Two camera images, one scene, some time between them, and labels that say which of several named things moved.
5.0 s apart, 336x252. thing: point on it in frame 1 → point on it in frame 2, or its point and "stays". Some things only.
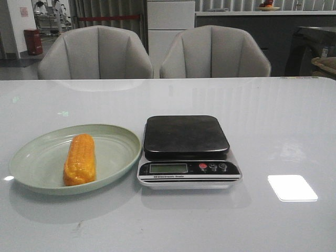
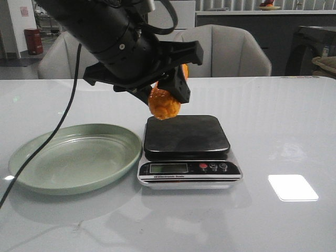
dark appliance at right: (307, 44) stays
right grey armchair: (211, 51) stays
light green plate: (39, 165) stays
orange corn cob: (80, 165) → (162, 104)
